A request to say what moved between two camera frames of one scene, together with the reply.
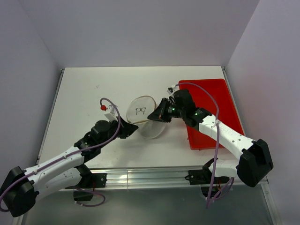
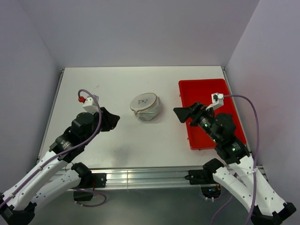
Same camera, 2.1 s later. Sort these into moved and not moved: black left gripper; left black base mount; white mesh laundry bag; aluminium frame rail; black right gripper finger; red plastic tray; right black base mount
Moved: black right gripper finger; black left gripper; white mesh laundry bag
Not moved: red plastic tray; aluminium frame rail; right black base mount; left black base mount
